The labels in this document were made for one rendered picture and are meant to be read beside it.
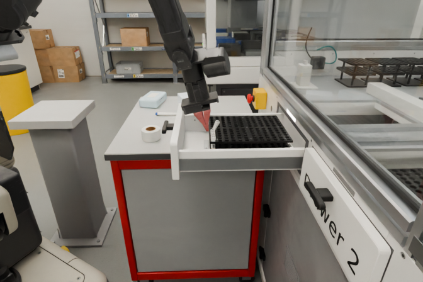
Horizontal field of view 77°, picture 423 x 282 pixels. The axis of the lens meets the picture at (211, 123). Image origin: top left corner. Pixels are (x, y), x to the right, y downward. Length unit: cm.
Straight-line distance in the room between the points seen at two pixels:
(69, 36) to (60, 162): 410
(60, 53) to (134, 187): 423
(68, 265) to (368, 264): 111
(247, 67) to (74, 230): 134
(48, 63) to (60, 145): 385
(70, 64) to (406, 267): 499
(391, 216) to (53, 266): 120
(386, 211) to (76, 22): 521
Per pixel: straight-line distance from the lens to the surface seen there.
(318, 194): 55
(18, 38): 87
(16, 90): 323
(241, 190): 107
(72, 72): 514
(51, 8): 552
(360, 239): 50
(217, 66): 68
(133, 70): 475
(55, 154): 151
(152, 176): 103
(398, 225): 46
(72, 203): 166
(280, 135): 78
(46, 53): 523
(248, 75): 158
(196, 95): 71
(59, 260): 137
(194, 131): 92
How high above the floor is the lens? 124
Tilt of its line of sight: 24 degrees down
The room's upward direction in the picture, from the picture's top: straight up
